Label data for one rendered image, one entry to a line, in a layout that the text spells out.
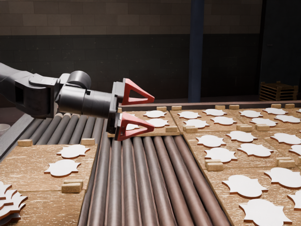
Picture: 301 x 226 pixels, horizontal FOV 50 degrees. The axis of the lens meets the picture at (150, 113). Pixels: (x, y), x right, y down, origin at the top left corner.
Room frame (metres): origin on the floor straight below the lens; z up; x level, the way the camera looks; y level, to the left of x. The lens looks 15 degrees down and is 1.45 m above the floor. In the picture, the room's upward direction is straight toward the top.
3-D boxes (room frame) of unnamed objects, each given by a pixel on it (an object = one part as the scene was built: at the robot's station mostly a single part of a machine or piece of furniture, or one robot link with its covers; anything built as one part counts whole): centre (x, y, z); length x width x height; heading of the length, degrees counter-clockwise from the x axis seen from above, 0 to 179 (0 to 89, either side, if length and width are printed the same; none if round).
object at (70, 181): (0.95, 0.25, 0.95); 0.06 x 0.02 x 0.03; 94
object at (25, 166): (1.13, 0.39, 0.93); 0.41 x 0.35 x 0.02; 4
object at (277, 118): (1.75, -0.66, 0.94); 0.41 x 0.35 x 0.04; 5
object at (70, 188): (0.92, 0.25, 0.95); 0.06 x 0.02 x 0.03; 95
